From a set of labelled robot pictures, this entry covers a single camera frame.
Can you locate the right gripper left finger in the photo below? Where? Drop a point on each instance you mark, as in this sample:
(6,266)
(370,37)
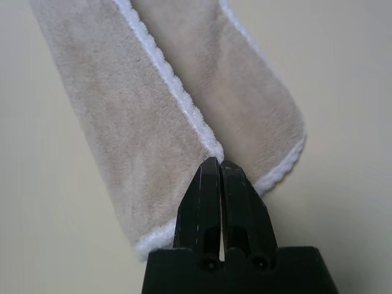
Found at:
(202,208)

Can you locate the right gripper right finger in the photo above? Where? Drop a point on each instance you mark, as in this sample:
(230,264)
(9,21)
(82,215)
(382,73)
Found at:
(245,214)

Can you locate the beige towel white trim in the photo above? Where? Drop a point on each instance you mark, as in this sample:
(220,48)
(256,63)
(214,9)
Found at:
(122,122)

